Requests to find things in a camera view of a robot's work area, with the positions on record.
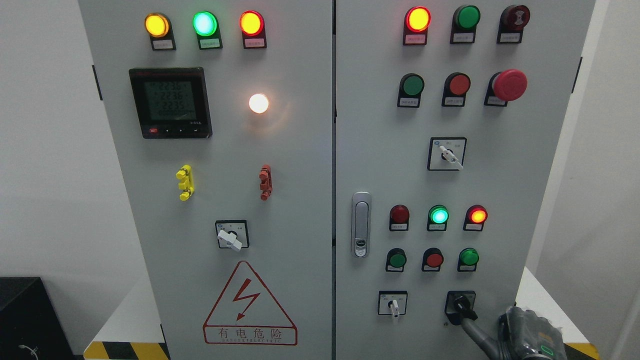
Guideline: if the green illuminated button lower right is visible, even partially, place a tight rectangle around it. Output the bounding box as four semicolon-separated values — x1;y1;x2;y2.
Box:
457;247;480;272

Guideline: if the green lit indicator light middle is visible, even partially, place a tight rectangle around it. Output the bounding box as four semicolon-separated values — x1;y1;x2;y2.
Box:
427;203;450;231

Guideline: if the red terminal connector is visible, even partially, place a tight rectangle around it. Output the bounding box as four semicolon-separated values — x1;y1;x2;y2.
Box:
258;164;274;201

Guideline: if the black rotary knob switch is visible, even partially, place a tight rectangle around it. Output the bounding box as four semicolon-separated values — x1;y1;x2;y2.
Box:
445;291;478;326

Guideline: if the black box lower left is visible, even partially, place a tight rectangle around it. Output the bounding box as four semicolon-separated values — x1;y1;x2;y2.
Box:
0;276;74;360

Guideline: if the white glowing indicator light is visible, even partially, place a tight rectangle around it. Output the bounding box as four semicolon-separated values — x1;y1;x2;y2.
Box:
248;93;270;114

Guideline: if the red push button upper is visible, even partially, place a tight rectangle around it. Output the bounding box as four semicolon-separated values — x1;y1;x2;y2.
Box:
441;71;471;107

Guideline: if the dark red indicator light left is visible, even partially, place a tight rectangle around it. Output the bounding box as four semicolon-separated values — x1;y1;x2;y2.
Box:
389;204;410;231

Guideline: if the silver door latch handle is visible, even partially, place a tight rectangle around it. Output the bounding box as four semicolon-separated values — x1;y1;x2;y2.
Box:
350;191;371;258

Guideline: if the white selector switch left door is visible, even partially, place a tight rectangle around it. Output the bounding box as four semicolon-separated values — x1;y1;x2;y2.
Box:
215;219;250;252

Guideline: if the green push button lower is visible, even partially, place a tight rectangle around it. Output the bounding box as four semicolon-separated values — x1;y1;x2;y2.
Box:
385;247;407;272

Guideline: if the white selector switch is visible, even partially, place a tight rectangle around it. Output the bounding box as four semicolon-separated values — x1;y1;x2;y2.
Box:
427;137;467;171
377;290;409;320

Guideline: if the green push button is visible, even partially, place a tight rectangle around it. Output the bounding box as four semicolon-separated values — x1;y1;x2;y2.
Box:
385;247;407;272
397;73;425;109

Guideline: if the green indicator light top left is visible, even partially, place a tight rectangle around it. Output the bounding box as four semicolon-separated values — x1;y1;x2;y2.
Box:
192;11;223;50

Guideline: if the red electrical hazard sticker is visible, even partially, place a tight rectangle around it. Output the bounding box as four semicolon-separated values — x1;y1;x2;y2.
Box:
202;260;298;346

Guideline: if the yellow indicator light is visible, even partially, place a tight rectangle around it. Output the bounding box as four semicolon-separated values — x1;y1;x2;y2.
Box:
144;13;176;51

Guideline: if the grey left cabinet door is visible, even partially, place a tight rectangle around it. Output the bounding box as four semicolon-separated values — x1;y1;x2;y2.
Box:
78;0;333;360

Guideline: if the white selector switch upper right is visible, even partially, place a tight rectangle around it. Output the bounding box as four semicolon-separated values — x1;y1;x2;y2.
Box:
427;137;467;171

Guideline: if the green indicator light top right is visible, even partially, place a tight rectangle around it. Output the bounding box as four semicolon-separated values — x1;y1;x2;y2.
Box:
449;4;482;44

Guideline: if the grey right cabinet door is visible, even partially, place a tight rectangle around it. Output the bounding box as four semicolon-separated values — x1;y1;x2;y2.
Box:
334;0;595;360

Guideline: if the green push button upper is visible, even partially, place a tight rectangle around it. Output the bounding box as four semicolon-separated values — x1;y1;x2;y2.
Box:
397;73;425;109

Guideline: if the red indicator light top right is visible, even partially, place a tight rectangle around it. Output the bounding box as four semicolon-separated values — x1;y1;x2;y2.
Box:
402;6;432;46

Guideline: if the yellow terminal connector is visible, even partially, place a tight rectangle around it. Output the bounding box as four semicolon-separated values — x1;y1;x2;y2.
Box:
175;164;195;202

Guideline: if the red indicator light top left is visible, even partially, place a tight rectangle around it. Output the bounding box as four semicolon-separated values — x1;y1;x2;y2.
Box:
238;10;267;49

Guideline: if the red push button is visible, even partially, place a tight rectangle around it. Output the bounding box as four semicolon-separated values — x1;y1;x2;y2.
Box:
421;247;444;272
441;71;471;107

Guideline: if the white selector switch lower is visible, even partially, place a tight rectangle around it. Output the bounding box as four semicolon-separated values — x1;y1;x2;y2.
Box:
377;290;409;320

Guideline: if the black digital power meter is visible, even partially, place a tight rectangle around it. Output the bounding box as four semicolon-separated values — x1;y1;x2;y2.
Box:
128;66;213;139

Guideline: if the red push button lower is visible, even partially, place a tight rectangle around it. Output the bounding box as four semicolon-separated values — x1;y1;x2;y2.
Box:
421;247;444;272

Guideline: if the grey cabinet door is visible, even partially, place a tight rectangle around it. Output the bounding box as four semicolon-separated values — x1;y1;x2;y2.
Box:
334;0;595;360
78;0;333;360

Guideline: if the red black buzzer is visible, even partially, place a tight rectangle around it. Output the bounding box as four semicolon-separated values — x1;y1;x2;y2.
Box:
496;4;531;44

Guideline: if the red emergency stop button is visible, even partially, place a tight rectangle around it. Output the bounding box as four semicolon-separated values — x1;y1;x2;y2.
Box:
483;68;528;107

